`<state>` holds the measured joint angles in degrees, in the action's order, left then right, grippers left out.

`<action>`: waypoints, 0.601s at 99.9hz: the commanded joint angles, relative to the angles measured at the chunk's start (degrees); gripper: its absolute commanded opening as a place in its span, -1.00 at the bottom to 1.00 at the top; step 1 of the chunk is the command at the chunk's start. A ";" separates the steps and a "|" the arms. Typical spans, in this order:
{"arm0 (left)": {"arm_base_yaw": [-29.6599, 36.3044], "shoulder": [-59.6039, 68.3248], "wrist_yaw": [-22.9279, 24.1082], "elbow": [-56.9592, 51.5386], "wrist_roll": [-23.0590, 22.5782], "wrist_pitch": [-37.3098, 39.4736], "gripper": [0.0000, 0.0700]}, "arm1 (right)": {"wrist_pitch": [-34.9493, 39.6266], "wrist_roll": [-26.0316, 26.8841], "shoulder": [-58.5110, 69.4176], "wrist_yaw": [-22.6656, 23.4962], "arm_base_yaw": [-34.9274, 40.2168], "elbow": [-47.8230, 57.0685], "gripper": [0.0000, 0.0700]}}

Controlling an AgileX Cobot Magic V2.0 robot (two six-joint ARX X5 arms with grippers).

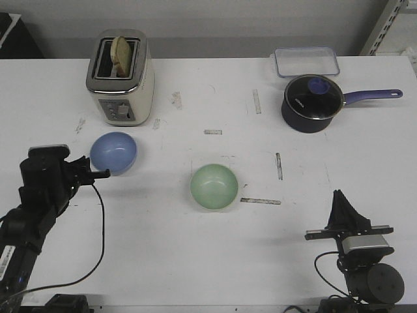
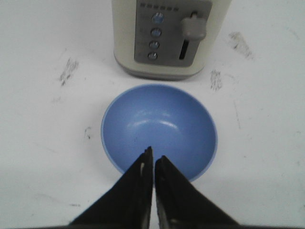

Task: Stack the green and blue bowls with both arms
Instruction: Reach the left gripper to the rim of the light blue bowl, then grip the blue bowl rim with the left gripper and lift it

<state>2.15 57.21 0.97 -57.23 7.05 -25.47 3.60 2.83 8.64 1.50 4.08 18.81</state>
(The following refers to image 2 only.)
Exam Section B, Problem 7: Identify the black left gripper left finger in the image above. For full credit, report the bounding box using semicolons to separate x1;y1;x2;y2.
69;147;153;226

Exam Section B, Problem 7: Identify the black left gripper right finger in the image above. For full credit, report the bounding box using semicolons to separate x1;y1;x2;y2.
155;156;239;226

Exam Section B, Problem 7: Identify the cream two-slot toaster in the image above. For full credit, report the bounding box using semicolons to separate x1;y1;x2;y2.
112;0;231;81

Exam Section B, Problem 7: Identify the blue plastic bowl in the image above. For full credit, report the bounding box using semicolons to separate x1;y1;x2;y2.
101;84;218;181

